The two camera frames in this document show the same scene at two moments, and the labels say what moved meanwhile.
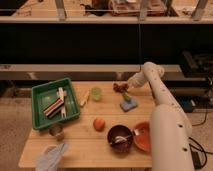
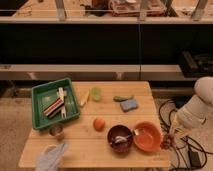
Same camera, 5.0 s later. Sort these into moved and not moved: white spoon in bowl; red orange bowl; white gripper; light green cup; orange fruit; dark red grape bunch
Moved: white gripper; dark red grape bunch
Not moved: light green cup; red orange bowl; white spoon in bowl; orange fruit
